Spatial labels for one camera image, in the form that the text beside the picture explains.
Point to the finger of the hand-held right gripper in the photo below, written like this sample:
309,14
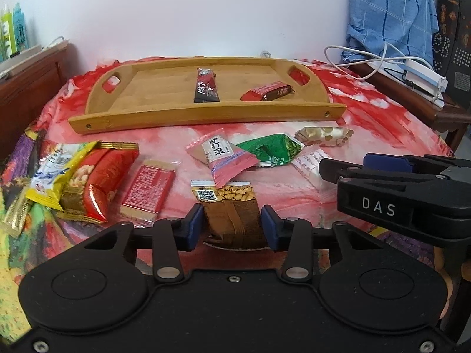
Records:
386,161
346,171

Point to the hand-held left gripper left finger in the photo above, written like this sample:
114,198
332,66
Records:
193,228

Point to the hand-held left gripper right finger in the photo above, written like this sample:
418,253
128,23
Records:
270,228

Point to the brown peanut packet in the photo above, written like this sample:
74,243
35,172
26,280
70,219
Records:
228,213

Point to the white pink cracker packet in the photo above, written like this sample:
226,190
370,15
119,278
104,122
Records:
307,163

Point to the gold white candy packet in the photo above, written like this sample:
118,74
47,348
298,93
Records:
323,136

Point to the red clear biscuit packet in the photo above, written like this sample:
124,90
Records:
147,191

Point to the green snack packet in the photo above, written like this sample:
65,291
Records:
272,147

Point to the large red gold snack packet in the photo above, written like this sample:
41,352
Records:
101,180

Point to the yellow snack packet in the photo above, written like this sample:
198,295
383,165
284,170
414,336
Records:
51,176

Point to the dark wooden side table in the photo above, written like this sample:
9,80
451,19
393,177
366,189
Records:
441,117

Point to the pink snack packet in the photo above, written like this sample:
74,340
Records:
224,156

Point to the red white printed blanket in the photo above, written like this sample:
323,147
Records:
176,143

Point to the white power strip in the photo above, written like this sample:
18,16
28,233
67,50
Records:
390,73

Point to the white box with teal stripe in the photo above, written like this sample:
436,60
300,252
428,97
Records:
423,77

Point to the red brown candy packet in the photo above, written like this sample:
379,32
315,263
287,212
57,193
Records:
270,91

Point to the small white plug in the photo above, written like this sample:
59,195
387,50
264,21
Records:
265,54

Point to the black red stick snack packet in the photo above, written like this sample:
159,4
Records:
206,86

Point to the blue plaid shirt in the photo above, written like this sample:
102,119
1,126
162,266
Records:
390,11

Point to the colourful floral bedsheet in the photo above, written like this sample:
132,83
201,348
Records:
22,264

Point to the gold stick packet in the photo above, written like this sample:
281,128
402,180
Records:
16,215

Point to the carved wooden cabinet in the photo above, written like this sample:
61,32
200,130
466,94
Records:
25,95

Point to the teal bottle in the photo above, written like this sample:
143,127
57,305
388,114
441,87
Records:
20,25

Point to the yellow green bottle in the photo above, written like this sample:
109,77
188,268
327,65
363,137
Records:
7,33

